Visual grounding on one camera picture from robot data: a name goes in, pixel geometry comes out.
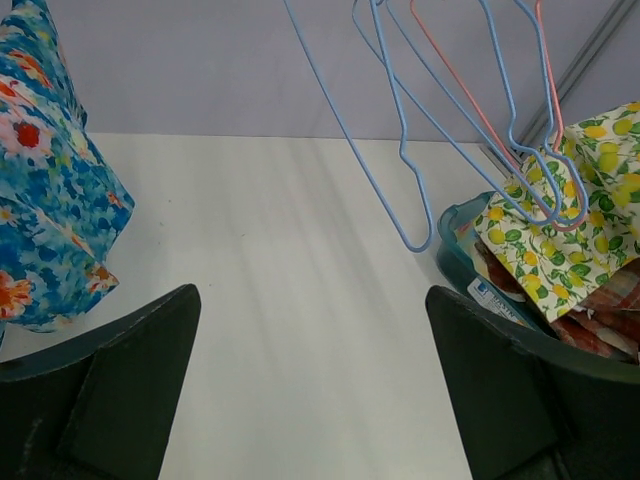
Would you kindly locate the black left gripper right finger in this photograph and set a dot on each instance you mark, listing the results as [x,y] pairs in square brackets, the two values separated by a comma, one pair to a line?
[528,406]

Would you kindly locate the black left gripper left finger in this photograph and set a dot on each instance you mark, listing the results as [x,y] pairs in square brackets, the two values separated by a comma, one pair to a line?
[100,405]

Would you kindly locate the red plaid skirt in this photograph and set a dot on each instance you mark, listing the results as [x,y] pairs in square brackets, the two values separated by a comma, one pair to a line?
[605,324]

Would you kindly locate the lemon print skirt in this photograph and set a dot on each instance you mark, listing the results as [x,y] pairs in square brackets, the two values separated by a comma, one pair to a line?
[564,228]

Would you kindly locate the blue floral skirt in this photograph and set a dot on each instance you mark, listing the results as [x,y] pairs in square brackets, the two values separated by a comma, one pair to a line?
[62,206]

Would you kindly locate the teal plastic basin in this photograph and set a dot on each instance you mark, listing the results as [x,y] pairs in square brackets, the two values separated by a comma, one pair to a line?
[454,260]

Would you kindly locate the right aluminium frame post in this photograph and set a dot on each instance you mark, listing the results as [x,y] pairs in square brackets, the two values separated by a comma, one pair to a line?
[594,47]

